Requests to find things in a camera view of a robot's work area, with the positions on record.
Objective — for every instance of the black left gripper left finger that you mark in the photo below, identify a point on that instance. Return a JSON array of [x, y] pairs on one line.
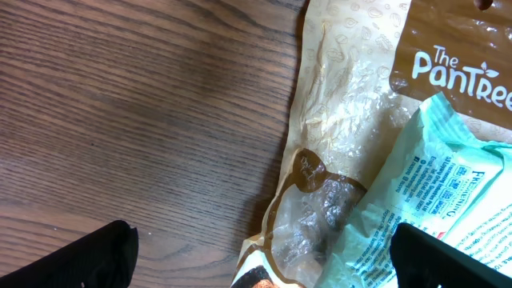
[[105, 258]]

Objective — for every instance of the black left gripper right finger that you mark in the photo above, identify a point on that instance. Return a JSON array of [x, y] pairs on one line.
[[422, 261]]

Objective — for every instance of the brown snack packet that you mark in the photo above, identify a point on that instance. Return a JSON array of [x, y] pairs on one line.
[[366, 68]]

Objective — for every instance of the mint green wet wipes pack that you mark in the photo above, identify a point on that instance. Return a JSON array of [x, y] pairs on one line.
[[433, 174]]

